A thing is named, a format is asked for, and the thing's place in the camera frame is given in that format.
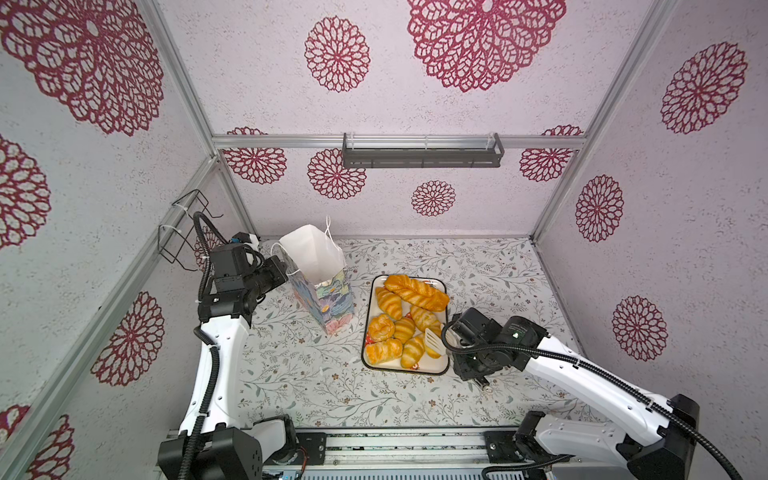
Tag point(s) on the flaky fake pastry bottom left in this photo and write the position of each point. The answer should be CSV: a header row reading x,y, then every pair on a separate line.
x,y
383,351

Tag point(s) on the white strawberry tray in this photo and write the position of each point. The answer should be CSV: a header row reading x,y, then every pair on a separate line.
x,y
427,365

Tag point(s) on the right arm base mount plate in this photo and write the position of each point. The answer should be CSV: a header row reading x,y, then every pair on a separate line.
x,y
508,445

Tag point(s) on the floral paper gift bag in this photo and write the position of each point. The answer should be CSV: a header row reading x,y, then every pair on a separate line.
x,y
316,270

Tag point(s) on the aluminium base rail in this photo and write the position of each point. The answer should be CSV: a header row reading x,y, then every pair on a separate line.
x,y
432,448

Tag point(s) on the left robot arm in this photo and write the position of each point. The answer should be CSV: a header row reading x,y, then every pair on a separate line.
x,y
213,441

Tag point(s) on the black wall shelf rail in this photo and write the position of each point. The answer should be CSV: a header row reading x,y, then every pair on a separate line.
x,y
423,154

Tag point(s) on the fake bun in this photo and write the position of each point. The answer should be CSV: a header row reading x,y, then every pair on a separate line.
x,y
434,353

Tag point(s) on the round knotted fake bread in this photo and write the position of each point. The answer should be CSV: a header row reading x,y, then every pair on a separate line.
x,y
380,328

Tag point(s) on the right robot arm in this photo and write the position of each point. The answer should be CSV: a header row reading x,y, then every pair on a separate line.
x,y
649,435

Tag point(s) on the small fake croissant centre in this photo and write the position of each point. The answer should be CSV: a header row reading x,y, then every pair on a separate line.
x,y
404,330

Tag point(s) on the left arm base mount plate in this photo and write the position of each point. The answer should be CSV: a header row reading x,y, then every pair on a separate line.
x,y
312,446

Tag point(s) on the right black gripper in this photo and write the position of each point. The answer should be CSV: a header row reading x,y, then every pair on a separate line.
x,y
459,368

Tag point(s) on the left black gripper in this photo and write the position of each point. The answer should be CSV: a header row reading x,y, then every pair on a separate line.
x,y
276,269

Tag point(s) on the black wire wall rack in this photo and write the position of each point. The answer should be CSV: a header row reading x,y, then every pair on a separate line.
x,y
176,240

